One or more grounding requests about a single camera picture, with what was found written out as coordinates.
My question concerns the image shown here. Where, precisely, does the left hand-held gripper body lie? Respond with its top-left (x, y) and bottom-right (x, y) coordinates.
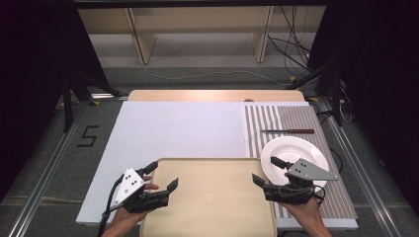
top-left (110, 167), bottom-right (171, 214)

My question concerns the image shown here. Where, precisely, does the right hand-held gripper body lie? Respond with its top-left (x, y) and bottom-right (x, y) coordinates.
top-left (263, 157), bottom-right (340, 206)

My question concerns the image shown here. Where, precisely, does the person's left hand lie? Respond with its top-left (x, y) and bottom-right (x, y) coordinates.
top-left (112, 175), bottom-right (160, 229)

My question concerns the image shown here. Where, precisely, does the person's right hand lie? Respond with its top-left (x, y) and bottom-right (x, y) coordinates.
top-left (280, 197), bottom-right (326, 225)

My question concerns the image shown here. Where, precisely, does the white round plate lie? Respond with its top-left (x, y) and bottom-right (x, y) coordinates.
top-left (259, 135), bottom-right (330, 194)

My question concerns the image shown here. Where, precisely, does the striped placemat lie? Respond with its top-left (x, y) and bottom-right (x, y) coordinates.
top-left (243, 105), bottom-right (359, 222)

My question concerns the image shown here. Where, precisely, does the wooden cutting board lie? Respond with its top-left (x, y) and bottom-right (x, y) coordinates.
top-left (138, 156), bottom-right (279, 237)

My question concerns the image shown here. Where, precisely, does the white board table cover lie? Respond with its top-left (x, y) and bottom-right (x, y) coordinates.
top-left (75, 100), bottom-right (359, 231)

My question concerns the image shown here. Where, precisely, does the black tripod stand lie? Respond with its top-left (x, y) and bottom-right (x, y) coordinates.
top-left (286, 57), bottom-right (344, 128)
top-left (60, 69), bottom-right (124, 133)

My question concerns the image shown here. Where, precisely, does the black curtain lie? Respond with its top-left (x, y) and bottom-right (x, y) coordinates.
top-left (0, 0), bottom-right (110, 201)
top-left (307, 0), bottom-right (419, 215)

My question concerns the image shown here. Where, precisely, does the light wooden shelf unit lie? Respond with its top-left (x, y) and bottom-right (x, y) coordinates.
top-left (78, 5), bottom-right (328, 65)

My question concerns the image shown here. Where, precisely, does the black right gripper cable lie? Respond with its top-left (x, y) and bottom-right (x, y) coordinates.
top-left (311, 185), bottom-right (328, 202)

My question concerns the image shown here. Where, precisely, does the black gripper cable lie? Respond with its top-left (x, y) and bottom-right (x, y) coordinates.
top-left (311, 185), bottom-right (328, 202)
top-left (96, 175), bottom-right (126, 237)

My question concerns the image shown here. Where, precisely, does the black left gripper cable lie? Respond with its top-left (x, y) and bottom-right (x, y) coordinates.
top-left (96, 175), bottom-right (126, 237)

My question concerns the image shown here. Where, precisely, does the knife with brown handle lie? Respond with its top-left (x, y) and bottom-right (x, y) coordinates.
top-left (259, 128), bottom-right (316, 135)

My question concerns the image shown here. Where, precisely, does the aluminium floor rail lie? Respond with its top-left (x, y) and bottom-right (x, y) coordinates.
top-left (6, 100), bottom-right (92, 237)
top-left (316, 98), bottom-right (403, 237)

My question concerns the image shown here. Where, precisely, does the white floor cable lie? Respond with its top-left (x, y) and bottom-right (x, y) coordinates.
top-left (139, 61), bottom-right (294, 87)

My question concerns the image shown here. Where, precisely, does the bundle of black cables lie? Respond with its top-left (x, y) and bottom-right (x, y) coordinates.
top-left (267, 5), bottom-right (314, 78)

